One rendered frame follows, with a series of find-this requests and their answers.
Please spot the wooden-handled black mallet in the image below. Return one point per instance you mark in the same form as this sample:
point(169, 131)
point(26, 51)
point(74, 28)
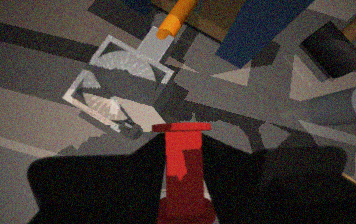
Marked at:
point(333, 49)

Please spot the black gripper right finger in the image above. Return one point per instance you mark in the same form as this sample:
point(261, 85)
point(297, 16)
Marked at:
point(238, 182)

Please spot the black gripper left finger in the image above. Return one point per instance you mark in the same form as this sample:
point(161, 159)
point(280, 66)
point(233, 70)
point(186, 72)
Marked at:
point(134, 179)

